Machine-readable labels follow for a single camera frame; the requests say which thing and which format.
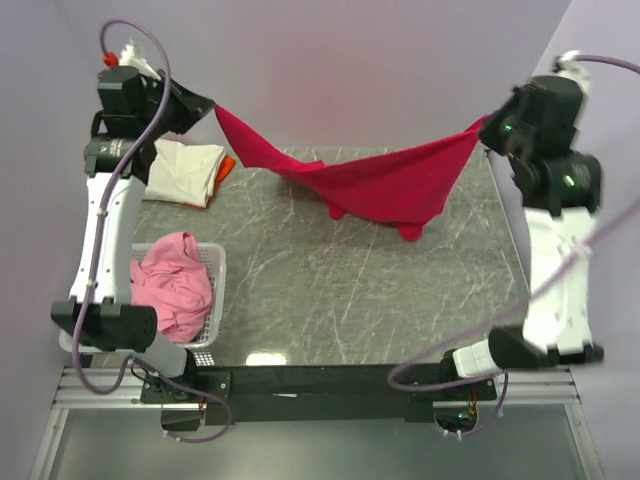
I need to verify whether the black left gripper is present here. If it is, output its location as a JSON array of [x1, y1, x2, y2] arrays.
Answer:
[[136, 68, 215, 141]]

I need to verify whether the red t shirt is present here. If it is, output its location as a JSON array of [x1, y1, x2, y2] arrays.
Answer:
[[215, 105, 484, 241]]

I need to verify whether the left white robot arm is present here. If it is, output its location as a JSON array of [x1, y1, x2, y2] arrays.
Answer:
[[51, 66, 215, 402]]

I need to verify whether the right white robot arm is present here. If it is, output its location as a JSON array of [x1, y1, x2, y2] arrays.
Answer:
[[438, 72, 604, 399]]

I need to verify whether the folded cream t shirt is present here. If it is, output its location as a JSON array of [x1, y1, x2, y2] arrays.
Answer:
[[143, 139, 224, 209]]

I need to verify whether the white plastic basket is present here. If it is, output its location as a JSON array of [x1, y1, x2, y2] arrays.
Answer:
[[51, 232, 226, 352]]

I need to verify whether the pink t shirt in basket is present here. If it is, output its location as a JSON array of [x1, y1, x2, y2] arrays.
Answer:
[[129, 232, 213, 343]]

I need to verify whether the black base beam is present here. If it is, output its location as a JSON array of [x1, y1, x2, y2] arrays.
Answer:
[[139, 362, 501, 431]]

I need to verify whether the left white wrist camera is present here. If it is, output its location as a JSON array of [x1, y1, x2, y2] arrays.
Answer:
[[102, 40, 161, 80]]

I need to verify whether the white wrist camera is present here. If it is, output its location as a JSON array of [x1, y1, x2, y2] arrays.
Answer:
[[102, 40, 161, 80], [552, 50, 592, 95]]

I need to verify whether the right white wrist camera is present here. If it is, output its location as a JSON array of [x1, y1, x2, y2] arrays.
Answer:
[[552, 50, 592, 95]]

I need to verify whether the aluminium rail frame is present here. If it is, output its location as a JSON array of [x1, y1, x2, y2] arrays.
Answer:
[[30, 364, 603, 479]]

